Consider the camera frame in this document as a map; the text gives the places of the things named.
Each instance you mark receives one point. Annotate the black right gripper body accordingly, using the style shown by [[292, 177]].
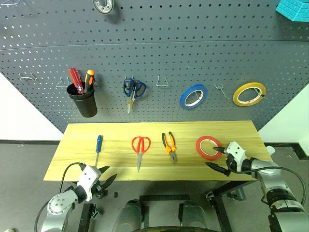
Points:
[[231, 164]]

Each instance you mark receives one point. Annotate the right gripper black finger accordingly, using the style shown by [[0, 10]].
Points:
[[220, 149], [218, 168]]

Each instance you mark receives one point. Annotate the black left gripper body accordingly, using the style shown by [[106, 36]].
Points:
[[101, 191]]

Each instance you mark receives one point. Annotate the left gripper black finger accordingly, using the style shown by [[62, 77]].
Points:
[[109, 181], [103, 169]]

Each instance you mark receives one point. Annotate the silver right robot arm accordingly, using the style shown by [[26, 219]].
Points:
[[272, 180]]

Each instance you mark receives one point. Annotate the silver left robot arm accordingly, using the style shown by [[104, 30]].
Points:
[[59, 205]]

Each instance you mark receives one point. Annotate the grey metal pegboard wall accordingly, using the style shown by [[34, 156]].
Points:
[[154, 48]]

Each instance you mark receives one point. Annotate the red tape roll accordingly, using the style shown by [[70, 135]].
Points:
[[200, 148]]

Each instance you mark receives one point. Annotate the silver rounded robot leg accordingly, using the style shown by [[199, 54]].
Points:
[[193, 216], [130, 215]]

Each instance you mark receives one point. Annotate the white plastic piece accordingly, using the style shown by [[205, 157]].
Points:
[[271, 149]]

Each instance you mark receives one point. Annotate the orange and black pliers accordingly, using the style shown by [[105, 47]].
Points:
[[172, 151]]

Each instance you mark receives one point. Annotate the yellow tape roll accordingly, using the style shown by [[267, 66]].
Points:
[[237, 96]]

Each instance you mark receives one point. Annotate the blue tape roll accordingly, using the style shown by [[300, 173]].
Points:
[[184, 97]]

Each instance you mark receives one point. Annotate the black plastic cup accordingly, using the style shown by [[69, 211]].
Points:
[[83, 104]]

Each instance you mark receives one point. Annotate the orange and black screwdriver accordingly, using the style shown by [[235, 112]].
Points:
[[88, 78]]

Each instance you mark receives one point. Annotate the silver tape roll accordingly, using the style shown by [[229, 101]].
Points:
[[103, 7]]

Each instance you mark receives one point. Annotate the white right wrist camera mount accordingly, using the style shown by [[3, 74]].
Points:
[[237, 151]]

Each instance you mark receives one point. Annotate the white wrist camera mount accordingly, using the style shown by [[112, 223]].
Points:
[[237, 151], [88, 177]]

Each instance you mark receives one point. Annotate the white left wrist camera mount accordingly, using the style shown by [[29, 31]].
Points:
[[88, 177]]

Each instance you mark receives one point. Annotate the black metal table frame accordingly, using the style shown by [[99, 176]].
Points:
[[220, 215]]

